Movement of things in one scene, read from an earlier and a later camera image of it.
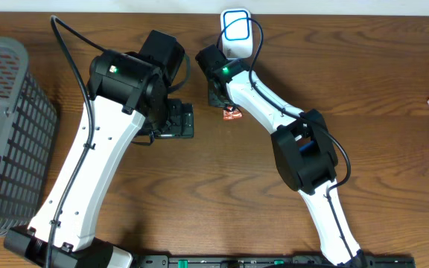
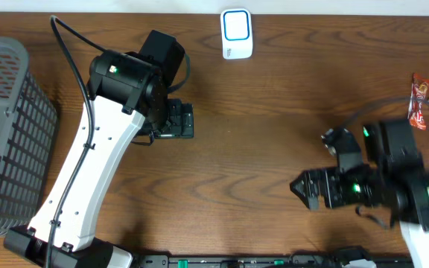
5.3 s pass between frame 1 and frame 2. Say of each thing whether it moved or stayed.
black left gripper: stayed
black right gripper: moved
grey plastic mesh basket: stayed
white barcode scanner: stayed
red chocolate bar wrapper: moved
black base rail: stayed
